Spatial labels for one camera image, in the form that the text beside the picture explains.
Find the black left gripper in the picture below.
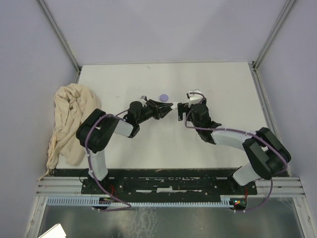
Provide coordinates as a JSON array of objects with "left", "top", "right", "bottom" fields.
[{"left": 137, "top": 99, "right": 174, "bottom": 124}]

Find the white earbud charging case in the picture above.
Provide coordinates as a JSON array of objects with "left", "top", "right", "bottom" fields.
[{"left": 171, "top": 102, "right": 178, "bottom": 110}]

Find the purple earbud charging case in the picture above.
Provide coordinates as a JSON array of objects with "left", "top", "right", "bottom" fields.
[{"left": 159, "top": 94, "right": 169, "bottom": 102}]

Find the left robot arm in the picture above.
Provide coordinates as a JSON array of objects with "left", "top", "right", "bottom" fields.
[{"left": 76, "top": 97, "right": 176, "bottom": 193}]

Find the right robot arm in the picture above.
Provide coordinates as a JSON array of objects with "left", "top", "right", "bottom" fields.
[{"left": 177, "top": 102, "right": 291, "bottom": 194}]

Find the cream crumpled cloth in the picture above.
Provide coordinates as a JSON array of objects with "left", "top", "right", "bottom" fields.
[{"left": 45, "top": 83, "right": 102, "bottom": 175}]

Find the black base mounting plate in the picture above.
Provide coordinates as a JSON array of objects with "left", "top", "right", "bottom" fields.
[{"left": 81, "top": 178, "right": 257, "bottom": 202}]

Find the white paper sheet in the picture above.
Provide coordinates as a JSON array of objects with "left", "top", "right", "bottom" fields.
[{"left": 39, "top": 224, "right": 67, "bottom": 238}]

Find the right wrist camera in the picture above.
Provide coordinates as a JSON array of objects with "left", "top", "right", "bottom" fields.
[{"left": 186, "top": 89, "right": 205, "bottom": 107}]

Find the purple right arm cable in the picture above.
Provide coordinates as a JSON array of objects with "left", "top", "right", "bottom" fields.
[{"left": 185, "top": 91, "right": 290, "bottom": 212}]

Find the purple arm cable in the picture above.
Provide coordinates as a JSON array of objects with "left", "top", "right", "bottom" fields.
[
  {"left": 185, "top": 91, "right": 290, "bottom": 212},
  {"left": 85, "top": 110, "right": 133, "bottom": 212}
]

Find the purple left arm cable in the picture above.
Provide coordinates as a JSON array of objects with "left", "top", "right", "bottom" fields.
[{"left": 85, "top": 110, "right": 133, "bottom": 212}]

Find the white slotted cable duct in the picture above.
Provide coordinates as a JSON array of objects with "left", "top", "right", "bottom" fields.
[{"left": 47, "top": 195, "right": 246, "bottom": 207}]

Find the aluminium frame rail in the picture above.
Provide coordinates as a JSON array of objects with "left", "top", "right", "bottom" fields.
[{"left": 36, "top": 177, "right": 305, "bottom": 197}]

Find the left aluminium corner post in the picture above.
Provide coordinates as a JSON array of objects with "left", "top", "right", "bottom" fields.
[{"left": 36, "top": 0, "right": 82, "bottom": 75}]

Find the aluminium corner post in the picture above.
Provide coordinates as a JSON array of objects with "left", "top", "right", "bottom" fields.
[
  {"left": 252, "top": 0, "right": 298, "bottom": 71},
  {"left": 36, "top": 0, "right": 82, "bottom": 75}
]

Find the right aluminium corner post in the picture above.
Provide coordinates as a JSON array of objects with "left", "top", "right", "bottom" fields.
[{"left": 252, "top": 0, "right": 298, "bottom": 71}]

